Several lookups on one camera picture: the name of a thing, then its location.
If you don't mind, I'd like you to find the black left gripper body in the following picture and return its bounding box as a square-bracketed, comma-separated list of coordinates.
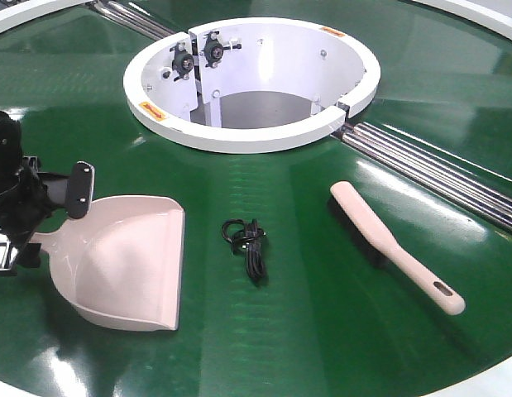
[0, 156, 69, 276]

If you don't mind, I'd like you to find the pink plastic dustpan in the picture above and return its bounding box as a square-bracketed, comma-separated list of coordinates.
[31, 195, 185, 332]

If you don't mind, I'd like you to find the black cable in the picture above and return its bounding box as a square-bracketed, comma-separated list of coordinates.
[221, 218, 268, 287]

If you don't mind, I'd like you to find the pink hand brush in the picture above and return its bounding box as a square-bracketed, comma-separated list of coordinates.
[330, 181, 466, 315]

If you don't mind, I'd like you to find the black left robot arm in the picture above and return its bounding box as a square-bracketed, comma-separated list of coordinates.
[0, 111, 69, 276]

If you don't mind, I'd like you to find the white outer rim left segment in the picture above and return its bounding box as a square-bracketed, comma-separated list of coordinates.
[0, 0, 87, 34]

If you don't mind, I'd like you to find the white rim segment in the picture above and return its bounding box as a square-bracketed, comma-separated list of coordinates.
[0, 0, 87, 34]
[416, 0, 512, 41]

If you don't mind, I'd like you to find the left black bearing block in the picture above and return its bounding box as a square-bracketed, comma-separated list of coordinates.
[170, 42, 194, 80]

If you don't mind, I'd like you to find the black bearing block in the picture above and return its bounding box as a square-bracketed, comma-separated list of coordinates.
[170, 42, 194, 80]
[201, 31, 242, 69]

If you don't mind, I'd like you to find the far steel roller gap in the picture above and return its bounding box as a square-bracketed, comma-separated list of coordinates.
[88, 1, 175, 41]

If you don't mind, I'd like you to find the right black bearing block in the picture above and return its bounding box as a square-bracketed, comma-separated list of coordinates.
[201, 31, 242, 69]

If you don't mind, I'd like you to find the white outer rim right segment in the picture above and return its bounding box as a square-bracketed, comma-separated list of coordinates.
[416, 0, 512, 41]

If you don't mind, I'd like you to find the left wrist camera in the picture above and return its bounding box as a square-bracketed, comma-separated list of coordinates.
[65, 161, 95, 219]

